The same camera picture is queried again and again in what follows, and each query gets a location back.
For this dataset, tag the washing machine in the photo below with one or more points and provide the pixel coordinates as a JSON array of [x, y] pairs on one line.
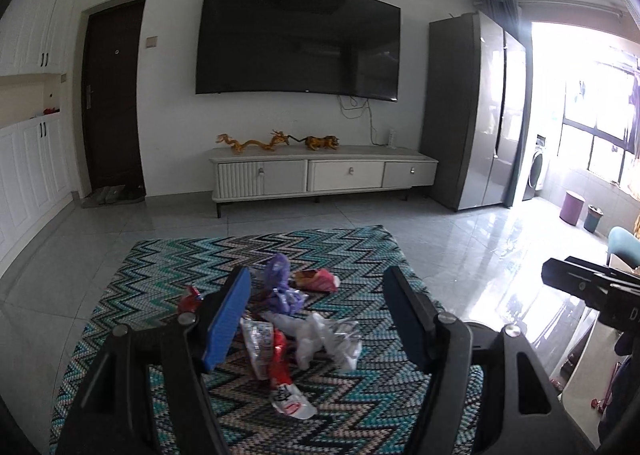
[[535, 170]]

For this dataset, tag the white television cabinet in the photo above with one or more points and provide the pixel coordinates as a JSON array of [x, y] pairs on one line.
[[280, 177]]

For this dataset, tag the white floor cabinet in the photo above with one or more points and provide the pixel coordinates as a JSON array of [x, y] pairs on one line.
[[30, 175]]

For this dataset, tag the red snack wrapper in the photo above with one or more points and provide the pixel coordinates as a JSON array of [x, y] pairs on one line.
[[191, 300]]

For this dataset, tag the dark brown door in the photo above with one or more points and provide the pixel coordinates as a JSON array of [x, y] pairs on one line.
[[112, 100]]

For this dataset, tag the white wrapper red print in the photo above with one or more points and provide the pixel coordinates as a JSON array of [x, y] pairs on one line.
[[292, 402]]

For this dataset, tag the dark shoe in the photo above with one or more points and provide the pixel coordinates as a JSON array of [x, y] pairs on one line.
[[134, 192]]

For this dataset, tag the black wall television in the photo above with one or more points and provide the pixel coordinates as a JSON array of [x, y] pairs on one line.
[[300, 40]]

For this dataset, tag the grey refrigerator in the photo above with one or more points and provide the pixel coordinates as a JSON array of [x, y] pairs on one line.
[[480, 110]]

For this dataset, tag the white red snack packet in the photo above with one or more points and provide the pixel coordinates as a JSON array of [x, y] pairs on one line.
[[257, 345]]

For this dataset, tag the teal waste bin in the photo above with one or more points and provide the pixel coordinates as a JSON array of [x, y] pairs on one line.
[[594, 220]]

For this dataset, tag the white plastic bag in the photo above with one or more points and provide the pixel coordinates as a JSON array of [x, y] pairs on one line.
[[320, 335]]

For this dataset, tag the long red wrapper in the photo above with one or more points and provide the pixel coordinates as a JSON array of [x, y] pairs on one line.
[[279, 360]]

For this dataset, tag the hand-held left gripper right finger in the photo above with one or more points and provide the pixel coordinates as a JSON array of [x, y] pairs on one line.
[[402, 317]]

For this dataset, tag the red yellow snack packet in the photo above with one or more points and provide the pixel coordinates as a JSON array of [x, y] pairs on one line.
[[315, 281]]

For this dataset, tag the white wall cabinet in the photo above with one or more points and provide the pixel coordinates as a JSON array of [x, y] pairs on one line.
[[35, 25]]

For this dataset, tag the wall light switch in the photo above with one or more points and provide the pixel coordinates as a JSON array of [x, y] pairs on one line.
[[151, 42]]

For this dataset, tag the window frame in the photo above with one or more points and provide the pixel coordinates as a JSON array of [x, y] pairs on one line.
[[600, 132]]

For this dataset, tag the golden dragon figurine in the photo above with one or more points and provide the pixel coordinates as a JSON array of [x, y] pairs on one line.
[[250, 144]]

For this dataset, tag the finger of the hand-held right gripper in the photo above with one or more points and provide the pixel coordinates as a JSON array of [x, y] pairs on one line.
[[567, 275]]

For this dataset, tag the grey doormat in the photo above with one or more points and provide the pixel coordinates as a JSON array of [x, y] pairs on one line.
[[90, 203]]

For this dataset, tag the purple stool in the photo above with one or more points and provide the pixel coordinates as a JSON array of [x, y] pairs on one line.
[[575, 207]]

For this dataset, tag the teal chair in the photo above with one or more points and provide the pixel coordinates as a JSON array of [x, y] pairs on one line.
[[622, 245]]

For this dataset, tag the golden tiger figurine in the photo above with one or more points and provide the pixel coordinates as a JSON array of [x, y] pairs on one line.
[[320, 142]]

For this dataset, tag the grey shoe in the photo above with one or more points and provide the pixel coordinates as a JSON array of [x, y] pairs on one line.
[[110, 194]]

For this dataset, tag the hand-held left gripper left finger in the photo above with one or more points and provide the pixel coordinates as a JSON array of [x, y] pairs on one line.
[[227, 322]]

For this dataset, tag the zigzag patterned rug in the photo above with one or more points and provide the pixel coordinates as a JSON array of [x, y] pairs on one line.
[[165, 265]]

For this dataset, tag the purple plastic bag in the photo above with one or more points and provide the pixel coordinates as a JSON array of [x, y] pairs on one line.
[[277, 272]]

